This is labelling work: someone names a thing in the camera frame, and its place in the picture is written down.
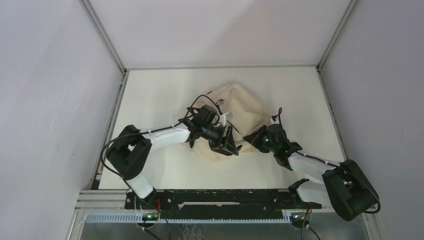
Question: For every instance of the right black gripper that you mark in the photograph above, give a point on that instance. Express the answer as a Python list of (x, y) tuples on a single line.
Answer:
[(254, 138)]

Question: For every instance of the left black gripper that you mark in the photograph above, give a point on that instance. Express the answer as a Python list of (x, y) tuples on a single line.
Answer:
[(225, 144)]

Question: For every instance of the beige canvas student bag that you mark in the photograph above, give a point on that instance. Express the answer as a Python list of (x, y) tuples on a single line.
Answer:
[(248, 114)]

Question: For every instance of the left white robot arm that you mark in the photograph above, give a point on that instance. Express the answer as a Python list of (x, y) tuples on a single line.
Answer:
[(128, 153)]

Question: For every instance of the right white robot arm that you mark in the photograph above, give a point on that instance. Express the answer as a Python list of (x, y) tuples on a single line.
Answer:
[(340, 185)]

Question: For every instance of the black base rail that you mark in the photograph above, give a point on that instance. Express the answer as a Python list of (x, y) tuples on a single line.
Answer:
[(220, 204)]

